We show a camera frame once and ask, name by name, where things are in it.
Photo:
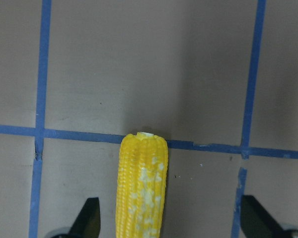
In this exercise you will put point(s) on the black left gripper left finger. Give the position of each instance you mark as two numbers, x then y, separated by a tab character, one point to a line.
87	223

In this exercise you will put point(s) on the yellow corn cob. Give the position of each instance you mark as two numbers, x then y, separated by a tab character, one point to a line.
141	186

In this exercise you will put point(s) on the brown paper table mat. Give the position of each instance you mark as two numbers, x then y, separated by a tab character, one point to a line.
218	79

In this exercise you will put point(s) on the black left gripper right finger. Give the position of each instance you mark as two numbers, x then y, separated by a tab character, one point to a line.
256	222

